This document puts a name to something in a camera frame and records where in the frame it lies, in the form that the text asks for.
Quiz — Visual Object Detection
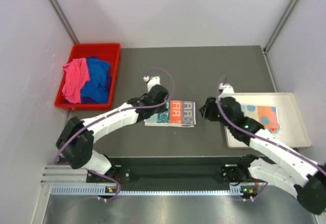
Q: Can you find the beige rabbit letter towel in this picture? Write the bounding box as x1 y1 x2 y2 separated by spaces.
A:
145 100 196 127

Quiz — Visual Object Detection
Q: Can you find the blue polka dot towel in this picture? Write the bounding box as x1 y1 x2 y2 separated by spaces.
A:
240 104 281 134

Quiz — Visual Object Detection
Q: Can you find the dark blue towel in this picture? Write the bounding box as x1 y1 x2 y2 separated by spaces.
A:
80 57 111 104

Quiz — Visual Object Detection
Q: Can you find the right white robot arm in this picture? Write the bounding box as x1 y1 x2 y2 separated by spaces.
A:
199 97 325 215

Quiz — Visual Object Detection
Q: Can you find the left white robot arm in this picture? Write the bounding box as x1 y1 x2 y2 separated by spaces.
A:
56 85 168 182

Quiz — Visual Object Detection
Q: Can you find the purple towel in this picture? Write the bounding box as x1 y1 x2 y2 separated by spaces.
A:
80 55 114 105

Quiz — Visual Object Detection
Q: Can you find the pink towel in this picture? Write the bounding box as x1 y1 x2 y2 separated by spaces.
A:
62 58 90 104

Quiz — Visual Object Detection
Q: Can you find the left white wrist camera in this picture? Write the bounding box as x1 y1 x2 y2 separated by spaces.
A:
143 75 161 92

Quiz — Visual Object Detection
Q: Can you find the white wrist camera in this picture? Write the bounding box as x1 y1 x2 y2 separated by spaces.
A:
218 83 235 98
143 75 161 92

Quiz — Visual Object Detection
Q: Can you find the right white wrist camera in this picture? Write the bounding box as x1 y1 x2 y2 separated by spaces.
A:
218 83 235 98

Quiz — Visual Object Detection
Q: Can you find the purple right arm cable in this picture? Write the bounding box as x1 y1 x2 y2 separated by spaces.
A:
215 74 326 202

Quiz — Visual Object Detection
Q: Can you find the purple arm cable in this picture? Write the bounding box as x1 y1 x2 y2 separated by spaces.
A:
215 74 326 202
53 68 175 202

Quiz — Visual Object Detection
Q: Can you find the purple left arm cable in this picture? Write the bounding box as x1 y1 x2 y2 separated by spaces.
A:
53 68 175 202

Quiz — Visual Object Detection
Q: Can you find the grey slotted cable duct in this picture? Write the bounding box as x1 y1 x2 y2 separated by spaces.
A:
51 185 243 196

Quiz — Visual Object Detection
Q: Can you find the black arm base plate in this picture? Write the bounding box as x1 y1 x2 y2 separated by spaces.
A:
86 157 255 187

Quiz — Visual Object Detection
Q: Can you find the aluminium frame rail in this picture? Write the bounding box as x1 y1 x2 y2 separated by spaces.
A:
41 165 88 185

